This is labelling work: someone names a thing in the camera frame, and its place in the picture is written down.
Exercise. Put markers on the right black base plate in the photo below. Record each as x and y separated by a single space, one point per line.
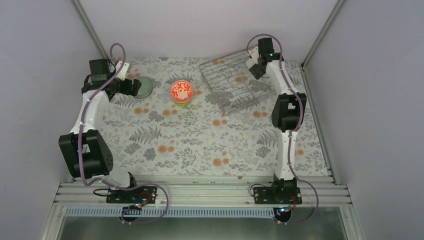
270 196

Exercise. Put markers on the floral table mat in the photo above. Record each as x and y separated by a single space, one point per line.
154 136

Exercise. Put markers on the aluminium mounting rail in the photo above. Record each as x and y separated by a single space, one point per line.
183 194

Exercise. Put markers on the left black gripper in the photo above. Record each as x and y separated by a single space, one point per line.
135 87

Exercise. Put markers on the wire dish rack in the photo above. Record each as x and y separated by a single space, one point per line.
231 85

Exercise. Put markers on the white bowl red rim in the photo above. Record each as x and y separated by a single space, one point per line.
181 91

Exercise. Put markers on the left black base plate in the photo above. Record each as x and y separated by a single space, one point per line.
142 195

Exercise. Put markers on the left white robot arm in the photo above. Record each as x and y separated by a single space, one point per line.
86 153

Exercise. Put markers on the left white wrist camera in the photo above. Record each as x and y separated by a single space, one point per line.
121 70

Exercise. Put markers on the yellow bowl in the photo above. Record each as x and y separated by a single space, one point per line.
183 104

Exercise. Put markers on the pale green pink-base bowl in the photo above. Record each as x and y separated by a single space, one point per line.
145 87

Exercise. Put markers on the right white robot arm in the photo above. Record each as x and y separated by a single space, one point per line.
288 112

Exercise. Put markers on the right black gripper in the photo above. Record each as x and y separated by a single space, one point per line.
258 73

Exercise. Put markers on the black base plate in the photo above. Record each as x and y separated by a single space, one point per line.
270 196
142 195

